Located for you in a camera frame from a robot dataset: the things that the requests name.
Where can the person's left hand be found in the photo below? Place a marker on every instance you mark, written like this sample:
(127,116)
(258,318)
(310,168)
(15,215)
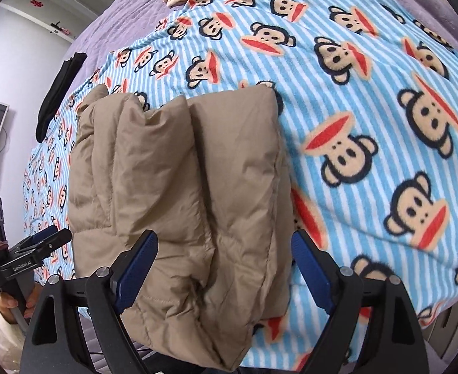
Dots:
(6,303)

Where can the white wardrobe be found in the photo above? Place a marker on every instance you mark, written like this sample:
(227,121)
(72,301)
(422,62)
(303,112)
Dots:
(38,19)

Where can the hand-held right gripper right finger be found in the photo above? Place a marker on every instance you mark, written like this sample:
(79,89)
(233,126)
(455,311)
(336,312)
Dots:
(311,269)

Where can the purple bed cover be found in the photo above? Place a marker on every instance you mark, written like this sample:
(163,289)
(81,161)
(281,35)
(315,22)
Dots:
(127,15)

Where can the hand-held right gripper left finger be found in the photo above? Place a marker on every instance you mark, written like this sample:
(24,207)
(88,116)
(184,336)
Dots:
(135,276)

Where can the tan puffer jacket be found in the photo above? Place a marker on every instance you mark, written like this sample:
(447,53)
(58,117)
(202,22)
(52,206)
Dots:
(194,183)

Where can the monkey print striped blanket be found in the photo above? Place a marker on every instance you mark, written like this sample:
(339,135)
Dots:
(369,85)

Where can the black garment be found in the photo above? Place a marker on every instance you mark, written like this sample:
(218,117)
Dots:
(57,85)

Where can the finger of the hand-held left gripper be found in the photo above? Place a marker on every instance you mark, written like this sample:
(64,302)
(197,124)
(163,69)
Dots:
(55,239)

